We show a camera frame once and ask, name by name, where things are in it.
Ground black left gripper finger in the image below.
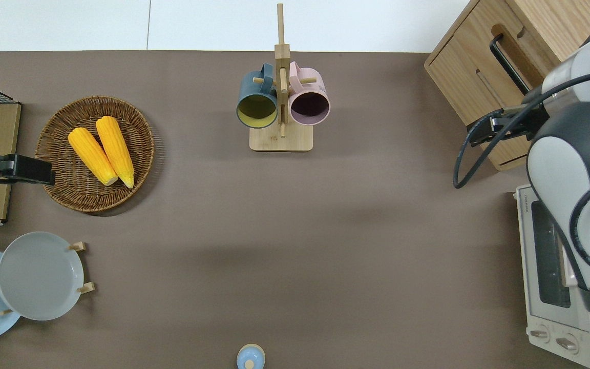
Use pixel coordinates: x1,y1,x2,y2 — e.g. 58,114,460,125
15,155,56,186

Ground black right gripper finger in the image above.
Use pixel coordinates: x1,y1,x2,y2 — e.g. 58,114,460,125
467,114,507,148

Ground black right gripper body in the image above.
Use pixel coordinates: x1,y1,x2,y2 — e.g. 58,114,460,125
500,104,550,141

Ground black metal drawer handle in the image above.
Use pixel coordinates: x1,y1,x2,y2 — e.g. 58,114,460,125
489,33,532,96

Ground brown wicker basket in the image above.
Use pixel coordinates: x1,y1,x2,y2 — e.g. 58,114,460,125
35,95,155,213

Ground light wooden cabinet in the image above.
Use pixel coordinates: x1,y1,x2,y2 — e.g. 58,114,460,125
424,0,590,173

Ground yellow corn cob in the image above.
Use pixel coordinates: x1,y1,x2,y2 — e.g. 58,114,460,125
68,127,119,187
95,116,135,189

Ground grey plate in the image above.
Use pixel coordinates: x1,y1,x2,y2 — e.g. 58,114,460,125
0,232,85,321

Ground wooden plate rack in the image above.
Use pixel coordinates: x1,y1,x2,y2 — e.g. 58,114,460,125
0,241,96,316

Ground white toaster oven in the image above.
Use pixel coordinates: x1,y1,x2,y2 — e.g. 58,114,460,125
514,183,590,369

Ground pink mug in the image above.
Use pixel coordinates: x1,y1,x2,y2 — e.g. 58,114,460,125
288,61,331,127

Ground wooden mug tree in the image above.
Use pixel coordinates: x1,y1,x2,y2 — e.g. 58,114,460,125
249,3,318,152

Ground dark teal mug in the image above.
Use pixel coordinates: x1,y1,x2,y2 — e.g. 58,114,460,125
236,63,279,129

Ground small blue lidded jar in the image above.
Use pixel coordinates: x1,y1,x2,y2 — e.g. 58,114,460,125
237,343,266,369

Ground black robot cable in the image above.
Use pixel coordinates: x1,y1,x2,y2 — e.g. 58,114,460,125
453,69,590,369

